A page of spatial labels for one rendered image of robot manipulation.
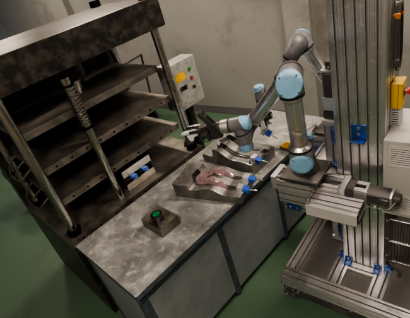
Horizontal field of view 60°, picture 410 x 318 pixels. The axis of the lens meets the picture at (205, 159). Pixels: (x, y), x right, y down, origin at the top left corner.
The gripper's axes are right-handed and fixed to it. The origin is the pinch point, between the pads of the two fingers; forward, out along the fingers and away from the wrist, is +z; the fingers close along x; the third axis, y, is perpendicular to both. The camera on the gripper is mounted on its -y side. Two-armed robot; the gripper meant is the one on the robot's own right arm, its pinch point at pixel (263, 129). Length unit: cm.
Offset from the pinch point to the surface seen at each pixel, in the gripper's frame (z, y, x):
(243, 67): 24, -155, 161
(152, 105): -34, -67, -45
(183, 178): 4, -19, -71
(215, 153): 4.9, -19.8, -36.1
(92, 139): -37, -62, -101
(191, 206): 15, -4, -81
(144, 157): -1, -66, -69
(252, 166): 7.3, 14.4, -35.5
